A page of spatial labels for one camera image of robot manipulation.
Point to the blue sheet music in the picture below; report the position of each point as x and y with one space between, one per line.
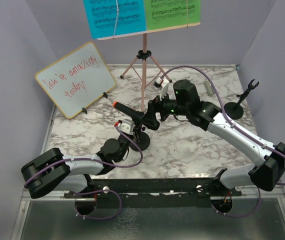
112 18

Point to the grey eraser block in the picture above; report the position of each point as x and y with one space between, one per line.
208 88

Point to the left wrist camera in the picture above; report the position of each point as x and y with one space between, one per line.
126 126

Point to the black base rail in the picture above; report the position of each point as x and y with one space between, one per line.
165 192

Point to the green sheet music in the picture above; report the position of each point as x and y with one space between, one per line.
168 14

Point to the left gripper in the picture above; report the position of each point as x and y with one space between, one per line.
137 131

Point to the yellow framed whiteboard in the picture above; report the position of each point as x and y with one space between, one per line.
76 80

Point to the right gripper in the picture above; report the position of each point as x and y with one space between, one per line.
150 117

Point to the black mic stand front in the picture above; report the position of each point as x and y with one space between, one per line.
234 109

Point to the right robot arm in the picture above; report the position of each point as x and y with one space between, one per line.
268 159

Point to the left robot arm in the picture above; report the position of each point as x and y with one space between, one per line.
52 171

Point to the black microphone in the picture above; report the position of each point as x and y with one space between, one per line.
135 115

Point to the pink music stand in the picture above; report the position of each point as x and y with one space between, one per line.
144 54

